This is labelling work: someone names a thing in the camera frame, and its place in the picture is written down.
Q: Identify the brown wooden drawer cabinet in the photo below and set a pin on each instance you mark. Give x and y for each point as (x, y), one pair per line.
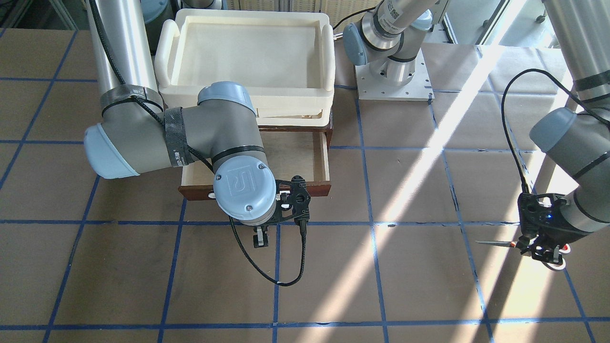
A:
(290, 152)

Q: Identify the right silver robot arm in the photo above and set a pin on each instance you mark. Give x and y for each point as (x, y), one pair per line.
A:
(137, 135)

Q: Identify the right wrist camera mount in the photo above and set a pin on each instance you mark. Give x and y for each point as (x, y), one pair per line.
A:
(292, 205)

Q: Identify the red and white scissors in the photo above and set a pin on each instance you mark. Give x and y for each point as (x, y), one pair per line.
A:
(552, 259)

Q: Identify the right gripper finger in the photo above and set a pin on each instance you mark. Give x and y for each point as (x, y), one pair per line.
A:
(260, 238)

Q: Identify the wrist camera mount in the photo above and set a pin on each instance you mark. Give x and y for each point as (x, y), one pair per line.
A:
(540, 220)
(292, 205)

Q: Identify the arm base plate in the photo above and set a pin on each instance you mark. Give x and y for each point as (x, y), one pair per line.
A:
(388, 80)

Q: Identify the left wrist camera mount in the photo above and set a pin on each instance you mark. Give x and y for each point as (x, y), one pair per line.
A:
(540, 220)

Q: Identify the white plastic tray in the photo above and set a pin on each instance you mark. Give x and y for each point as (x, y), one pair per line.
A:
(285, 60)

